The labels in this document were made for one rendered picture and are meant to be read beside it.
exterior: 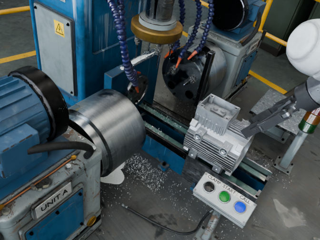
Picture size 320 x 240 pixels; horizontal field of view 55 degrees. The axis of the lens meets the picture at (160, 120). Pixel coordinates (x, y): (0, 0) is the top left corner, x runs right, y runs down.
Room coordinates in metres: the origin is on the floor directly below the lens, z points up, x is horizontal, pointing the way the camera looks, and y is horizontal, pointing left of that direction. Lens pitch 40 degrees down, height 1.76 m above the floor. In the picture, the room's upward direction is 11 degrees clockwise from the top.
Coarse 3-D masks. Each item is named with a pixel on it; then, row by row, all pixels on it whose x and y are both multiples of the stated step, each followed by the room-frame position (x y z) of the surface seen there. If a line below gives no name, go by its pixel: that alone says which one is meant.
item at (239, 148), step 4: (192, 120) 0.83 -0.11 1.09; (196, 120) 0.82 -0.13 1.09; (192, 124) 0.82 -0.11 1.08; (196, 124) 0.82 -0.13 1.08; (240, 144) 0.75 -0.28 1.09; (184, 148) 0.82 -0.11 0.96; (236, 148) 0.74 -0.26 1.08; (240, 148) 0.73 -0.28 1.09; (240, 152) 0.72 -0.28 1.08; (244, 156) 0.85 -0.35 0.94; (228, 172) 0.73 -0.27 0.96; (232, 172) 0.74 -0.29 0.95
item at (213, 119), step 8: (208, 96) 0.91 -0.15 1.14; (216, 96) 0.92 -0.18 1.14; (200, 104) 0.85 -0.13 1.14; (208, 104) 0.90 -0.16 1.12; (216, 104) 0.91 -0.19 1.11; (224, 104) 0.90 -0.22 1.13; (232, 104) 0.89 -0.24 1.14; (200, 112) 0.83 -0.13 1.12; (208, 112) 0.82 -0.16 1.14; (216, 112) 0.85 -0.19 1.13; (224, 112) 0.85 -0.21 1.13; (232, 112) 0.86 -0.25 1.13; (200, 120) 0.83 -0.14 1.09; (208, 120) 0.82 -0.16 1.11; (216, 120) 0.80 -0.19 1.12; (224, 120) 0.79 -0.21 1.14; (232, 120) 0.83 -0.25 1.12; (208, 128) 0.81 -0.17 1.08; (216, 128) 0.80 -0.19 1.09; (224, 128) 0.79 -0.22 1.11
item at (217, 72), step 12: (180, 48) 1.22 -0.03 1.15; (192, 48) 1.22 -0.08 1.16; (204, 48) 1.24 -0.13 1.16; (216, 48) 1.28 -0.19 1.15; (192, 60) 1.16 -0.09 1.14; (204, 60) 1.16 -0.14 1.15; (216, 60) 1.22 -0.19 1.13; (168, 72) 1.15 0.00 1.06; (180, 72) 1.18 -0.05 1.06; (192, 72) 1.15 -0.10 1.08; (216, 72) 1.18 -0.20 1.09; (168, 84) 1.20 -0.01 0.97; (180, 84) 1.17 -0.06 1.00; (192, 84) 1.14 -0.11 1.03; (216, 84) 1.19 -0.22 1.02; (180, 96) 1.17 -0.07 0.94; (192, 96) 1.13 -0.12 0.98; (204, 96) 1.13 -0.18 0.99
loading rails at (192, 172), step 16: (160, 112) 1.04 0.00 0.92; (160, 128) 1.00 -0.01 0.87; (176, 128) 0.96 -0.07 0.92; (144, 144) 0.91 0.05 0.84; (160, 144) 0.88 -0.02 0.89; (176, 144) 0.87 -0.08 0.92; (160, 160) 0.87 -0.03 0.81; (176, 160) 0.83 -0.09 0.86; (192, 160) 0.79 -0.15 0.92; (192, 176) 0.78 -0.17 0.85; (224, 176) 0.75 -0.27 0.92; (240, 176) 0.80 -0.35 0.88; (256, 176) 0.78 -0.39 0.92; (240, 192) 0.69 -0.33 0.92; (256, 192) 0.70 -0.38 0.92
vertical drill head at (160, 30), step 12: (156, 0) 0.97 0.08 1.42; (168, 0) 0.97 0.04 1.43; (144, 12) 1.02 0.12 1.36; (156, 12) 0.97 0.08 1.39; (168, 12) 0.98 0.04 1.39; (132, 24) 0.97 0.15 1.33; (144, 24) 0.96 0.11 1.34; (156, 24) 0.95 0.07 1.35; (168, 24) 0.96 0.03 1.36; (180, 24) 1.03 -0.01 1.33; (144, 36) 0.93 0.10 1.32; (156, 36) 0.92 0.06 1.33; (168, 36) 0.93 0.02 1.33; (180, 36) 0.99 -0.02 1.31; (156, 48) 0.95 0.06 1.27; (168, 60) 1.02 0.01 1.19
